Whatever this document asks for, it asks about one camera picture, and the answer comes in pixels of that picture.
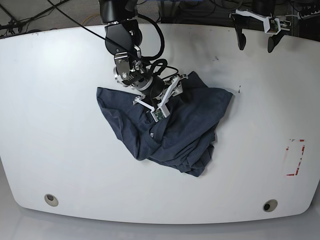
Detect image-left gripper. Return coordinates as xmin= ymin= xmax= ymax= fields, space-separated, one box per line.
xmin=134 ymin=77 xmax=194 ymax=105

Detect dark blue T-shirt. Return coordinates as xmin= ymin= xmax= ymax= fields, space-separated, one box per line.
xmin=96 ymin=71 xmax=233 ymax=177

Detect white power strip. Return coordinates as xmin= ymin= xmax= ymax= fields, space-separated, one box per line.
xmin=298 ymin=5 xmax=320 ymax=20

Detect red tape rectangle marking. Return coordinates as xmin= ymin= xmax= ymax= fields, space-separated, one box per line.
xmin=283 ymin=139 xmax=306 ymax=177

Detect black tripod legs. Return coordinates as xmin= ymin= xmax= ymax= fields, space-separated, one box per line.
xmin=0 ymin=4 xmax=55 ymax=38

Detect yellow cable on floor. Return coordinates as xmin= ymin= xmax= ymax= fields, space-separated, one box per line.
xmin=80 ymin=14 xmax=101 ymax=27

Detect right table cable grommet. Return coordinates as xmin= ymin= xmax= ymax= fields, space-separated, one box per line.
xmin=262 ymin=199 xmax=278 ymax=213

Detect table cable grommet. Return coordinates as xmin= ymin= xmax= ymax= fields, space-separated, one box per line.
xmin=262 ymin=199 xmax=278 ymax=213
xmin=44 ymin=194 xmax=59 ymax=207

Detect left table cable grommet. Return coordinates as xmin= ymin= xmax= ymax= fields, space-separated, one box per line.
xmin=44 ymin=194 xmax=59 ymax=207

